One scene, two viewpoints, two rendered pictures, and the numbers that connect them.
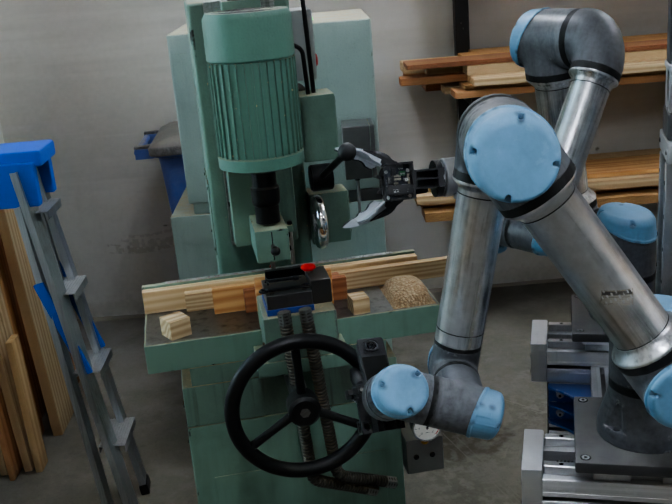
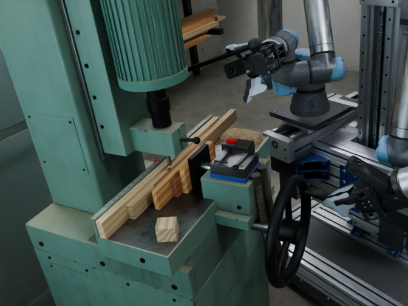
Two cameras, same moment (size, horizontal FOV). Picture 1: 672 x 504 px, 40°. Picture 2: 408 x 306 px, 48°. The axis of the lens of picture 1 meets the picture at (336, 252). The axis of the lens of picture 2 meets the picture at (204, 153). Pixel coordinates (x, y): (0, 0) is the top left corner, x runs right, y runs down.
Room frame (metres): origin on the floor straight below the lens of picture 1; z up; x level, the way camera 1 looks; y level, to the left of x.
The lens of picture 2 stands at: (1.04, 0.90, 1.56)
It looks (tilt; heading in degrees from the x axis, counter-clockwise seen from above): 28 degrees down; 312
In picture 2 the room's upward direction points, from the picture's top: 8 degrees counter-clockwise
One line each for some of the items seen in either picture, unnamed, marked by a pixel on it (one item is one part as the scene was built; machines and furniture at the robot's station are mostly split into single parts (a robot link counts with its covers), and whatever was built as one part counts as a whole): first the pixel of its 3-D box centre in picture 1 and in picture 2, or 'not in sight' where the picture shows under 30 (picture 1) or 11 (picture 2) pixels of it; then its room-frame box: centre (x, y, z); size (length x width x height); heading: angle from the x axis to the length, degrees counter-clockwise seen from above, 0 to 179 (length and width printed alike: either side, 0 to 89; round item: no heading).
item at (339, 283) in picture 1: (295, 293); (194, 168); (1.80, 0.09, 0.93); 0.22 x 0.02 x 0.05; 99
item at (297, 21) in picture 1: (298, 43); not in sight; (2.19, 0.05, 1.40); 0.10 x 0.06 x 0.16; 9
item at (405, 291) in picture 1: (406, 286); (240, 135); (1.80, -0.14, 0.92); 0.14 x 0.09 x 0.04; 9
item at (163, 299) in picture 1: (283, 283); (169, 167); (1.87, 0.12, 0.93); 0.60 x 0.02 x 0.05; 99
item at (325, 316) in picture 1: (297, 323); (237, 183); (1.66, 0.09, 0.92); 0.15 x 0.13 x 0.09; 99
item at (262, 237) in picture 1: (270, 239); (159, 138); (1.87, 0.14, 1.03); 0.14 x 0.07 x 0.09; 9
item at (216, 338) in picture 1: (293, 328); (210, 191); (1.75, 0.10, 0.87); 0.61 x 0.30 x 0.06; 99
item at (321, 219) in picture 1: (319, 221); not in sight; (2.00, 0.03, 1.02); 0.12 x 0.03 x 0.12; 9
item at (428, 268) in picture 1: (324, 282); (190, 155); (1.87, 0.03, 0.92); 0.60 x 0.02 x 0.04; 99
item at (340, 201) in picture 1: (328, 213); not in sight; (2.06, 0.01, 1.02); 0.09 x 0.07 x 0.12; 99
